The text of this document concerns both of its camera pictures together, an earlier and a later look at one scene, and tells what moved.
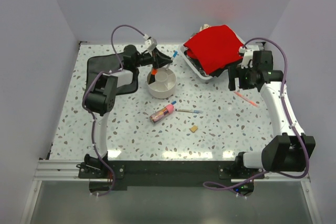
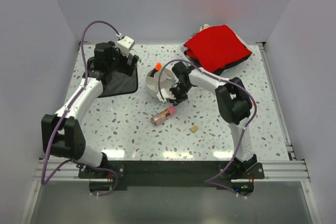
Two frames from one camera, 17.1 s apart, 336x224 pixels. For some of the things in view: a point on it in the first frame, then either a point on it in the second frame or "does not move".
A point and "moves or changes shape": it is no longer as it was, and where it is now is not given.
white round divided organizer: (164, 84) does not move
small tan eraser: (193, 128) does not move
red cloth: (214, 48) does not move
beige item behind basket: (206, 25) does not move
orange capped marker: (152, 78) moves or changes shape
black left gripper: (158, 59) to (127, 68)
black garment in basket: (196, 64) does not move
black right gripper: (235, 72) to (176, 99)
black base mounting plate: (123, 174) does not move
